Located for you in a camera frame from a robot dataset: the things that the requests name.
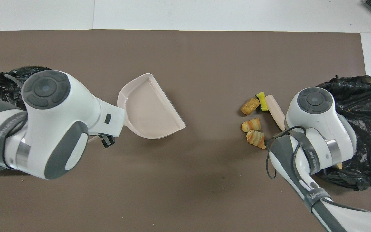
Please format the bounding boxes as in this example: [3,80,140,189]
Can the small golden croissant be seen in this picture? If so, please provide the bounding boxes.
[241,118,262,133]

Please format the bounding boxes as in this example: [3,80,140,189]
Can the brown table mat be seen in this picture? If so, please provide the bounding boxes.
[0,30,371,232]

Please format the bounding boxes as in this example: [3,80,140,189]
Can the yellow green sponge block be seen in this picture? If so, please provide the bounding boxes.
[256,92,271,112]

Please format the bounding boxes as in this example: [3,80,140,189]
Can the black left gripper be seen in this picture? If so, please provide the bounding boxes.
[98,132,116,149]

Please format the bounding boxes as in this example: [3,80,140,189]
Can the beige brush black bristles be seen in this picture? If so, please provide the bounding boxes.
[266,95,286,131]

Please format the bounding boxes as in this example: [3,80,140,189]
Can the beige plastic dustpan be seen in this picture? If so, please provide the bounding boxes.
[88,73,187,140]

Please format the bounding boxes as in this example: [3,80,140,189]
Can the brown bread roll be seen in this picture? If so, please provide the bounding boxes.
[240,97,260,116]

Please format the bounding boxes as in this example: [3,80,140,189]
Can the pale layered croissant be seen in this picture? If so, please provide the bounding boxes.
[246,130,266,150]

